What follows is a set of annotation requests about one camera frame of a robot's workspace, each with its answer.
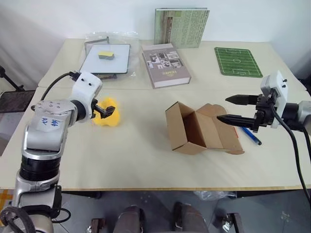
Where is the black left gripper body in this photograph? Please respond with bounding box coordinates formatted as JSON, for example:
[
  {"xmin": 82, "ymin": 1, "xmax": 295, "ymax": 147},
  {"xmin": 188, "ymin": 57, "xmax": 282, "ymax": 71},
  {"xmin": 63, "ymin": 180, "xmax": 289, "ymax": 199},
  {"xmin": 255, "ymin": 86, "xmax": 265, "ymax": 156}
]
[{"xmin": 91, "ymin": 96, "xmax": 103, "ymax": 117}]

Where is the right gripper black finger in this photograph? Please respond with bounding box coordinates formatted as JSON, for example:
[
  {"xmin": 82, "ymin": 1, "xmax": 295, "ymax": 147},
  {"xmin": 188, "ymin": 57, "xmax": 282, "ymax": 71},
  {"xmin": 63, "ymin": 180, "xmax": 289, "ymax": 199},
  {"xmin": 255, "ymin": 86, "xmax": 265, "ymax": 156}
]
[
  {"xmin": 225, "ymin": 94, "xmax": 260, "ymax": 106},
  {"xmin": 215, "ymin": 114, "xmax": 256, "ymax": 129}
]

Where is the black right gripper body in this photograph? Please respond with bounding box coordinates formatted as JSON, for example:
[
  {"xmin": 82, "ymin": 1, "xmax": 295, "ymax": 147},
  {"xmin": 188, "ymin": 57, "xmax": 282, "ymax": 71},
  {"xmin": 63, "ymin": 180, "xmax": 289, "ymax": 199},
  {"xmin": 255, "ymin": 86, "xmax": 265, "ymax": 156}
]
[{"xmin": 252, "ymin": 93, "xmax": 276, "ymax": 133}]

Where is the yellow soft item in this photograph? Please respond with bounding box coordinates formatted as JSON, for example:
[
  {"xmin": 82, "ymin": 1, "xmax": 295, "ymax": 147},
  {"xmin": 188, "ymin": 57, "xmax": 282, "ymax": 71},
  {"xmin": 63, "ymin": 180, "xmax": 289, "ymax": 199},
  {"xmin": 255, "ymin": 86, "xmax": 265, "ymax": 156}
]
[{"xmin": 91, "ymin": 97, "xmax": 121, "ymax": 127}]

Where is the blue pen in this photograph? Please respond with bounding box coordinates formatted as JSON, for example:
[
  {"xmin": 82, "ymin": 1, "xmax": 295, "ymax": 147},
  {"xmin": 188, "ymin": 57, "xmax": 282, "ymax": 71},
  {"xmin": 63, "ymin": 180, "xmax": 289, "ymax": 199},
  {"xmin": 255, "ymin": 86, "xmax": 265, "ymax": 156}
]
[{"xmin": 240, "ymin": 126, "xmax": 262, "ymax": 146}]

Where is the brown cardboard box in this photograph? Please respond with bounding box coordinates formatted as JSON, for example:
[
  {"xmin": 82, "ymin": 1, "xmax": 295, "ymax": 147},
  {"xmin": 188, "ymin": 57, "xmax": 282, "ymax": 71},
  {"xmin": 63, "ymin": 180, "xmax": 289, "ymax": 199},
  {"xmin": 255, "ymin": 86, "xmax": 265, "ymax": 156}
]
[{"xmin": 165, "ymin": 101, "xmax": 245, "ymax": 155}]

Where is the dark printed packet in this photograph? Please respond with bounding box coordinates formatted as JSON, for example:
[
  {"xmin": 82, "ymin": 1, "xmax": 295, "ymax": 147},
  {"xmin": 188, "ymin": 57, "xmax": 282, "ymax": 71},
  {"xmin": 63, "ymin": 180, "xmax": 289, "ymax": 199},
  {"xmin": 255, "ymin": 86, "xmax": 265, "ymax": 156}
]
[{"xmin": 97, "ymin": 74, "xmax": 118, "ymax": 81}]

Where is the green football field mat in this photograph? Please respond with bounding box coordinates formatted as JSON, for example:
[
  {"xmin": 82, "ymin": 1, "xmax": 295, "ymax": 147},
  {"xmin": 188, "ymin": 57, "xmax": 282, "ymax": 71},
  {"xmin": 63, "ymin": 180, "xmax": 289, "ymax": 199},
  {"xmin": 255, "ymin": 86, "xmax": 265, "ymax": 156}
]
[{"xmin": 214, "ymin": 47, "xmax": 264, "ymax": 78}]

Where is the clear plastic bag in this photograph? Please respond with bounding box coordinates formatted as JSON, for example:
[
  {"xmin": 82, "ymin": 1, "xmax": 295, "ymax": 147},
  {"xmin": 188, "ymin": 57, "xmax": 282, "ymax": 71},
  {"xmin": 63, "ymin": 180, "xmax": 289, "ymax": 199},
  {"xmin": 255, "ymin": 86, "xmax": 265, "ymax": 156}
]
[{"xmin": 84, "ymin": 31, "xmax": 141, "ymax": 80}]

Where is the small white board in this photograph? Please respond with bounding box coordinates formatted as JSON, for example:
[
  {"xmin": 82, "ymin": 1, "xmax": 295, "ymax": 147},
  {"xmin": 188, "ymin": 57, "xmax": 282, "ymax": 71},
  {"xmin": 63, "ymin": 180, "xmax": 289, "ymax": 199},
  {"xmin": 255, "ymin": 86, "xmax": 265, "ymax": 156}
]
[{"xmin": 79, "ymin": 43, "xmax": 132, "ymax": 75}]

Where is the yellow sponge eraser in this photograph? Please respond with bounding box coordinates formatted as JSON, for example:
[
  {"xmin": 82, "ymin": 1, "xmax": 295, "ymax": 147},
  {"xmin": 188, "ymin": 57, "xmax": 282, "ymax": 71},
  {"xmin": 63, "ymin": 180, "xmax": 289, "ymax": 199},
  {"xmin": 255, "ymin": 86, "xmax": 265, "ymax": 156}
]
[{"xmin": 97, "ymin": 50, "xmax": 116, "ymax": 61}]

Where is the grey-brown thick book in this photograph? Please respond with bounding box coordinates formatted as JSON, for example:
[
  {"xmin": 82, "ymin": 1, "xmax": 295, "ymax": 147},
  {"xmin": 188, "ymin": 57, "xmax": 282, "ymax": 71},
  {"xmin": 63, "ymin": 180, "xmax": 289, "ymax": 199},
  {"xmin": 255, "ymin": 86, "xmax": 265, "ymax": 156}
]
[{"xmin": 141, "ymin": 43, "xmax": 192, "ymax": 90}]

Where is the crumpled clear plastic sheet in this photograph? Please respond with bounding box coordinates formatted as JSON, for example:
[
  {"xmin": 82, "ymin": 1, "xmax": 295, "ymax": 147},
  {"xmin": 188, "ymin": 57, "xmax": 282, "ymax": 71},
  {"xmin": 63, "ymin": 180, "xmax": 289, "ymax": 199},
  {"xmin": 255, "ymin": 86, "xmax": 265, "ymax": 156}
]
[{"xmin": 194, "ymin": 190, "xmax": 238, "ymax": 201}]

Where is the black mesh seat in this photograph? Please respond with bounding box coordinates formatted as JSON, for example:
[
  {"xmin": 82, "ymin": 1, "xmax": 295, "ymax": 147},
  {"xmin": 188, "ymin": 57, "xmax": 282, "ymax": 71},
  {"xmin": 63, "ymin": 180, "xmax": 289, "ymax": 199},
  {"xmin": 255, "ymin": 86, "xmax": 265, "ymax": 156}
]
[{"xmin": 0, "ymin": 90, "xmax": 36, "ymax": 114}]

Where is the black stand leg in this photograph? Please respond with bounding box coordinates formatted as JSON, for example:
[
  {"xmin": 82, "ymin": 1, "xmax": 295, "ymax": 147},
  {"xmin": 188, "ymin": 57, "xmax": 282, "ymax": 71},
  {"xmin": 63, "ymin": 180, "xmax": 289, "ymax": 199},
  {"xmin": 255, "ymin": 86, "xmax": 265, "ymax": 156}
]
[{"xmin": 0, "ymin": 65, "xmax": 25, "ymax": 92}]

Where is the green hardcover book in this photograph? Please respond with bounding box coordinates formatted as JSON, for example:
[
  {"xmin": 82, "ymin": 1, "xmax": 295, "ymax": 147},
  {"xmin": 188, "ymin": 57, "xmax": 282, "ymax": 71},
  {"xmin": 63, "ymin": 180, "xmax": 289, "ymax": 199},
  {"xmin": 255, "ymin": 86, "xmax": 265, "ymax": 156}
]
[{"xmin": 154, "ymin": 7, "xmax": 210, "ymax": 49}]

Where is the small caster wheel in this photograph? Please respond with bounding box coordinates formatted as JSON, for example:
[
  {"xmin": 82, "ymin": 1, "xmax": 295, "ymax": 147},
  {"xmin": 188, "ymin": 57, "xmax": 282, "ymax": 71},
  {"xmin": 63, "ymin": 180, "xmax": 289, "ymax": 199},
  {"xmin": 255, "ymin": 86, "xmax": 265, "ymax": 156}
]
[{"xmin": 222, "ymin": 213, "xmax": 234, "ymax": 233}]

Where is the dark rounded shape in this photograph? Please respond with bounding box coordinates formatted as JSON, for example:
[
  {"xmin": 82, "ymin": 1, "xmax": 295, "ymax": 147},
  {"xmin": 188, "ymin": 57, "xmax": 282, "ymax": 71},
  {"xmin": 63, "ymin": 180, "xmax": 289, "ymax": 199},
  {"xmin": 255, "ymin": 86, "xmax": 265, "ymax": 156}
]
[
  {"xmin": 118, "ymin": 205, "xmax": 145, "ymax": 233},
  {"xmin": 173, "ymin": 201, "xmax": 209, "ymax": 233}
]

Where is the dark brown block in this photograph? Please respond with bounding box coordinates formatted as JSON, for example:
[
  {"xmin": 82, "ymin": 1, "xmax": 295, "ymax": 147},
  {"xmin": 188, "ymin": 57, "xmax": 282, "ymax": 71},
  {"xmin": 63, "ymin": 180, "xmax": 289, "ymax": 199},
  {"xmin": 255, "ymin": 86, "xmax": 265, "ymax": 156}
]
[{"xmin": 90, "ymin": 217, "xmax": 105, "ymax": 233}]

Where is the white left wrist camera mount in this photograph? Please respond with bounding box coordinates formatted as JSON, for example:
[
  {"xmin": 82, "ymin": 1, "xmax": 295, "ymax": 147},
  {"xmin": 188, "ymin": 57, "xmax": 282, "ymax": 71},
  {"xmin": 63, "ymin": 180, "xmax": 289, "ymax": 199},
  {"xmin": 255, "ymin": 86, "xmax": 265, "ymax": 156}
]
[{"xmin": 71, "ymin": 71, "xmax": 104, "ymax": 120}]

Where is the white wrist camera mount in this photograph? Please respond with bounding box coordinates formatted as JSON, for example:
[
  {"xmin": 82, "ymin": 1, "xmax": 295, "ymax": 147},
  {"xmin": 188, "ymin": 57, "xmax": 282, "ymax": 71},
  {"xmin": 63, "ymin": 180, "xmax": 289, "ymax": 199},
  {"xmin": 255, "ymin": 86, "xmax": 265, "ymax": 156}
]
[
  {"xmin": 71, "ymin": 71, "xmax": 104, "ymax": 120},
  {"xmin": 259, "ymin": 70, "xmax": 289, "ymax": 129}
]

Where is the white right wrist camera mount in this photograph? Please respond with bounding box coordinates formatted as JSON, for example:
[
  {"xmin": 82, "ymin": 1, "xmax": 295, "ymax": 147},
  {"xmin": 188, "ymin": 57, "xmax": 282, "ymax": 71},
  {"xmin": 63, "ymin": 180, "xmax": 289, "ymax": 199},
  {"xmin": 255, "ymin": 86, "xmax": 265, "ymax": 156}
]
[{"xmin": 259, "ymin": 70, "xmax": 289, "ymax": 129}]

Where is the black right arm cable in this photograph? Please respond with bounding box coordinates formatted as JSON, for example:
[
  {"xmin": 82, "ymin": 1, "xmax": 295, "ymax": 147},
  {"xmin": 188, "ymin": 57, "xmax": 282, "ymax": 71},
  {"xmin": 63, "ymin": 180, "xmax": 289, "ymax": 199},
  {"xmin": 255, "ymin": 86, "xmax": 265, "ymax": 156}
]
[{"xmin": 267, "ymin": 94, "xmax": 311, "ymax": 200}]

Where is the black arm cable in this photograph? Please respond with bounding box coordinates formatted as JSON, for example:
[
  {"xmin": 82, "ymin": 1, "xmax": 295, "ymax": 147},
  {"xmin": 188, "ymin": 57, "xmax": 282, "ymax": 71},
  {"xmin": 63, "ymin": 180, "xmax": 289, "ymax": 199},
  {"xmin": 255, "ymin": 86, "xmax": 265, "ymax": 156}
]
[
  {"xmin": 267, "ymin": 94, "xmax": 311, "ymax": 200},
  {"xmin": 39, "ymin": 71, "xmax": 81, "ymax": 101}
]

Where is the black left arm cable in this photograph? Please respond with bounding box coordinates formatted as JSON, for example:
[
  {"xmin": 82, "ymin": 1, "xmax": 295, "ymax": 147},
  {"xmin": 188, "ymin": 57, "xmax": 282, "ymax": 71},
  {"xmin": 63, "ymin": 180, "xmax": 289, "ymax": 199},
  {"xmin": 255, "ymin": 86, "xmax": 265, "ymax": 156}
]
[{"xmin": 39, "ymin": 71, "xmax": 81, "ymax": 101}]

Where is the thick black braided hose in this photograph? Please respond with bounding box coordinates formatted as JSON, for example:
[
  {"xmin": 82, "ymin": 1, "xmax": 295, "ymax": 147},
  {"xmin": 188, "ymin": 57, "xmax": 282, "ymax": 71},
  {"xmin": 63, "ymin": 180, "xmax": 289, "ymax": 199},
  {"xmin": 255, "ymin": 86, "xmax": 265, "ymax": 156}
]
[{"xmin": 0, "ymin": 206, "xmax": 33, "ymax": 233}]

